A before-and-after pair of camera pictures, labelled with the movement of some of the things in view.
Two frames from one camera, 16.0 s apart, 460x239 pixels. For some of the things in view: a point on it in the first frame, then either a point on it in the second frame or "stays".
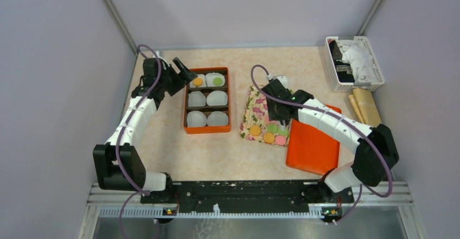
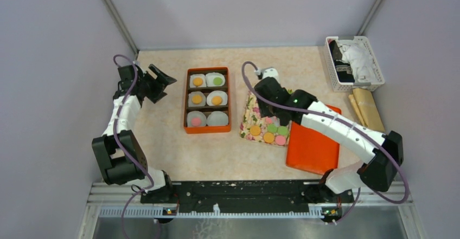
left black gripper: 179,78 -> 159,84
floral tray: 255,124 stays
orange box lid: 310,150 stays
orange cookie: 197,82 stays
